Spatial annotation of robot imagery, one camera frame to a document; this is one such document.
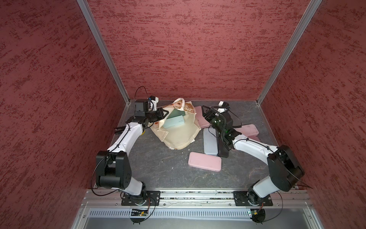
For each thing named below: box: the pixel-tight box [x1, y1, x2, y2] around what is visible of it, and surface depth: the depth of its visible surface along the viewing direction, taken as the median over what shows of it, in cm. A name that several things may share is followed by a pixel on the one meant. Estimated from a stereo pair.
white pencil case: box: [203, 127, 219, 156], surface depth 92 cm
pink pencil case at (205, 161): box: [187, 151, 223, 173], surface depth 87 cm
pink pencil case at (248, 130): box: [232, 124, 260, 137], surface depth 102 cm
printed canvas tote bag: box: [148, 97, 202, 150], surface depth 91 cm
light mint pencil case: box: [162, 114, 185, 129], surface depth 105 cm
